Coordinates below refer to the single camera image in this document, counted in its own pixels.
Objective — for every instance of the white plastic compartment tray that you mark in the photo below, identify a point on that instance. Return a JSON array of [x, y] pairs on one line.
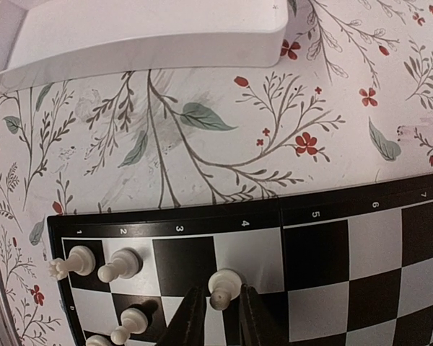
[[73, 39]]

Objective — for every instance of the black silver chess board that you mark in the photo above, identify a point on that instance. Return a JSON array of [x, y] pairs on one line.
[[345, 267]]

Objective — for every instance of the white chess rook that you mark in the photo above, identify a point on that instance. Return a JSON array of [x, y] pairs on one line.
[[81, 260]]

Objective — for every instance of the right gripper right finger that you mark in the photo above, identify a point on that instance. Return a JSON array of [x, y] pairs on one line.
[[257, 326]]

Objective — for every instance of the floral patterned table mat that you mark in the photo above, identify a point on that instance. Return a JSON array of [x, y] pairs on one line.
[[350, 102]]

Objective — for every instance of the white chess pawn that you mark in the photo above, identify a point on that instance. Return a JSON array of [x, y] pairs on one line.
[[133, 321], [224, 286], [124, 263]]

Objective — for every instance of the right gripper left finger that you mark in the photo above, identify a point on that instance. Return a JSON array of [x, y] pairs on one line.
[[187, 326]]

